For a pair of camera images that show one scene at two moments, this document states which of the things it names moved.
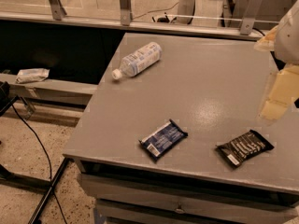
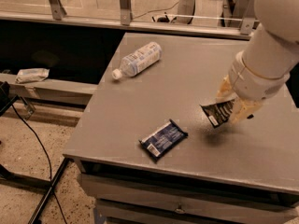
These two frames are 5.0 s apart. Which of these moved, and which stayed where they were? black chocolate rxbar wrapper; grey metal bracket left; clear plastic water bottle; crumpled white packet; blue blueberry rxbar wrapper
Moved: black chocolate rxbar wrapper
Stayed: crumpled white packet; clear plastic water bottle; blue blueberry rxbar wrapper; grey metal bracket left
